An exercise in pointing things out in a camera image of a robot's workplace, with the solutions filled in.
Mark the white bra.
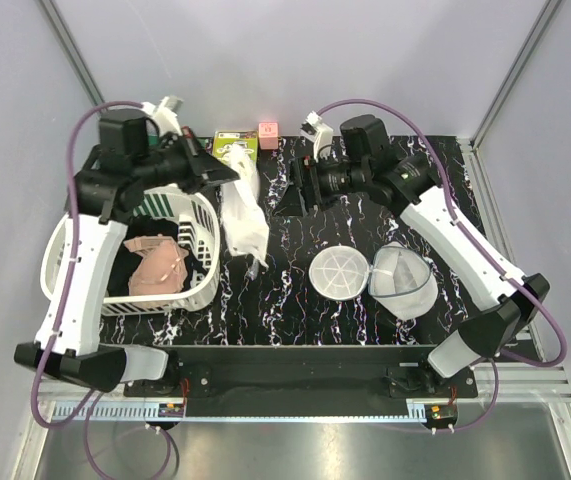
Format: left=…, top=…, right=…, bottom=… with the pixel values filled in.
left=221, top=145, right=270, bottom=280

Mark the black lace garment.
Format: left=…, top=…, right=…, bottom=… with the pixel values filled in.
left=107, top=215, right=207, bottom=297

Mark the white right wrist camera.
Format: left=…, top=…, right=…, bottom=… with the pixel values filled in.
left=301, top=111, right=334, bottom=159

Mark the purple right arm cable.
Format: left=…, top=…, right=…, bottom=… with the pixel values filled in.
left=309, top=98, right=566, bottom=434

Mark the white plastic laundry basket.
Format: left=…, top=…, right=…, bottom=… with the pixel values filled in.
left=39, top=181, right=222, bottom=318

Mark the pink cube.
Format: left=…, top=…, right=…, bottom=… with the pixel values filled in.
left=258, top=122, right=280, bottom=150

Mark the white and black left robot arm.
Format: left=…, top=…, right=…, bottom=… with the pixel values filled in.
left=14, top=101, right=239, bottom=396

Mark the green folder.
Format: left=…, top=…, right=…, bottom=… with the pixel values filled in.
left=134, top=133, right=202, bottom=222

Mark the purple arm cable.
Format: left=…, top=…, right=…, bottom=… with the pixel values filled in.
left=309, top=98, right=566, bottom=434
left=30, top=99, right=181, bottom=480

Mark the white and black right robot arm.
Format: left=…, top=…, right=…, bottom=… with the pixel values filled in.
left=274, top=112, right=550, bottom=397

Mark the pink bra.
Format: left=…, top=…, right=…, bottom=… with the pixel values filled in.
left=124, top=235, right=189, bottom=296

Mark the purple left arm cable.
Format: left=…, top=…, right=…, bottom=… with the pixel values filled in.
left=30, top=99, right=181, bottom=480

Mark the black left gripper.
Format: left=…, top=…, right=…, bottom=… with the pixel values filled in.
left=132, top=125, right=239, bottom=194

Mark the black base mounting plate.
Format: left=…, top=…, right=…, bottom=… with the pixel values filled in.
left=124, top=346, right=478, bottom=421

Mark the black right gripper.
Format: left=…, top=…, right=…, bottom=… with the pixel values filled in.
left=271, top=153, right=370, bottom=219

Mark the white mesh laundry bag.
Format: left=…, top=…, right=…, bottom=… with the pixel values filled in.
left=308, top=242, right=439, bottom=321

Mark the black marbled table mat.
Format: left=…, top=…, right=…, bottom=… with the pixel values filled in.
left=100, top=137, right=475, bottom=346

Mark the yellow green book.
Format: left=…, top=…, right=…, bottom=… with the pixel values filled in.
left=212, top=130, right=258, bottom=164

